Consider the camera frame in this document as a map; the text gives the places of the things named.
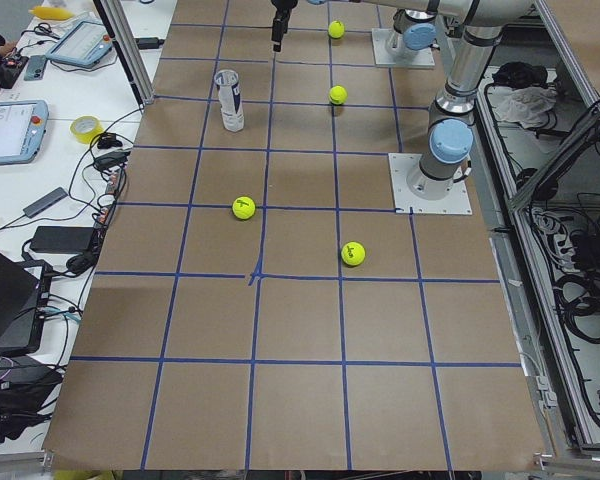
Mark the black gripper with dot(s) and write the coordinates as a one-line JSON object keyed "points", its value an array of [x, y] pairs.
{"points": [[281, 7]]}

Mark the white tennis ball can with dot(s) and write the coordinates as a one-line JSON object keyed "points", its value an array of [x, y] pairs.
{"points": [[229, 95]]}

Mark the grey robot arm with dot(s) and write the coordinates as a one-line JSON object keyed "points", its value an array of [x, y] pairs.
{"points": [[450, 138]]}

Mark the tennis ball near base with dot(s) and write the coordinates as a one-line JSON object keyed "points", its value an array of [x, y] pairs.
{"points": [[336, 29]]}

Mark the centre Head tennis ball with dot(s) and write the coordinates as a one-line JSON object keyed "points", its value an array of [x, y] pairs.
{"points": [[338, 95]]}

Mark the near left Wilson tennis ball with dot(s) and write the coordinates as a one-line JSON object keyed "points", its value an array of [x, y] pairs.
{"points": [[243, 208]]}

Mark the far left tennis ball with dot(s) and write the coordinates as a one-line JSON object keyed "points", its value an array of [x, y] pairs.
{"points": [[353, 253]]}

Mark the far teach pendant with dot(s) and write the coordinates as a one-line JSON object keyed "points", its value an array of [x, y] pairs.
{"points": [[83, 46]]}

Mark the teach pendant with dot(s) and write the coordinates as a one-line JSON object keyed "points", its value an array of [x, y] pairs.
{"points": [[83, 46], [22, 128]]}

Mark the yellow tape roll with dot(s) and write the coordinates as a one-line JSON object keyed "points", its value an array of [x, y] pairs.
{"points": [[86, 128]]}

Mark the near teach pendant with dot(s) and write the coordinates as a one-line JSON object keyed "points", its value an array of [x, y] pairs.
{"points": [[22, 128]]}

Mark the black power adapter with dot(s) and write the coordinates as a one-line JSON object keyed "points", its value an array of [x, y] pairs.
{"points": [[62, 239]]}

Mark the black laptop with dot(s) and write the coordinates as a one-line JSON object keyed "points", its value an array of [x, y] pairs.
{"points": [[24, 292]]}

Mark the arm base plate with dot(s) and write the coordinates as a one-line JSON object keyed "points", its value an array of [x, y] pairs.
{"points": [[390, 51], [415, 193]]}

